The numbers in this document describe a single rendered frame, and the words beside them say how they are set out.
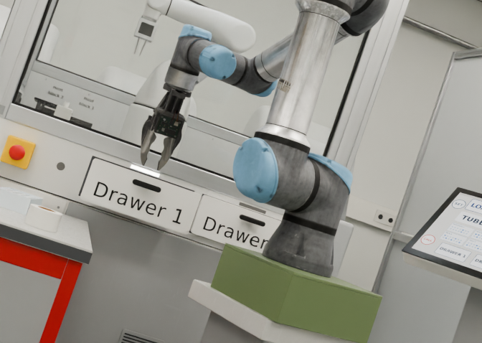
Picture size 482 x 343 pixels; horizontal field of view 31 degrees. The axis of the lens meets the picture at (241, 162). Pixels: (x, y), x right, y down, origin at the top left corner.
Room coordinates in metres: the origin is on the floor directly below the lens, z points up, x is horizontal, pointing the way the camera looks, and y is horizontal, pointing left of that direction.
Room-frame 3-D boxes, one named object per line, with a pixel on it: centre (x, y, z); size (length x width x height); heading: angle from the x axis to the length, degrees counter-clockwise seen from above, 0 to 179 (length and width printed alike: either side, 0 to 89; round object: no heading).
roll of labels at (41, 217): (1.81, 0.35, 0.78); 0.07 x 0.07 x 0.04
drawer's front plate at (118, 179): (2.20, 0.21, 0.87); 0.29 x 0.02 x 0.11; 101
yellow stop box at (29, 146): (2.24, 0.56, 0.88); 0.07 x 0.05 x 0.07; 101
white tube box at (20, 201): (2.00, 0.46, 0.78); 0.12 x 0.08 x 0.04; 0
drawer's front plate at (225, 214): (2.38, -0.07, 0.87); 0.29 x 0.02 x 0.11; 101
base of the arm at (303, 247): (1.81, -0.18, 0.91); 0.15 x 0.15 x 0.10
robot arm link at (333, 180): (1.80, -0.17, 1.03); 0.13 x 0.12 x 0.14; 127
